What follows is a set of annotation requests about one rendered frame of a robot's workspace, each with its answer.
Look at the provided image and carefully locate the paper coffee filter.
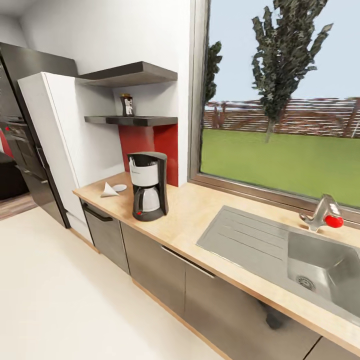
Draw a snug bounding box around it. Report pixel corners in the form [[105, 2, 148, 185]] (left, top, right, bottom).
[[101, 183, 119, 197]]

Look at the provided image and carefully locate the bottle of coffee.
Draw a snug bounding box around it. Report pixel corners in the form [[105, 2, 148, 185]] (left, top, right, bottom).
[[120, 93, 135, 117]]

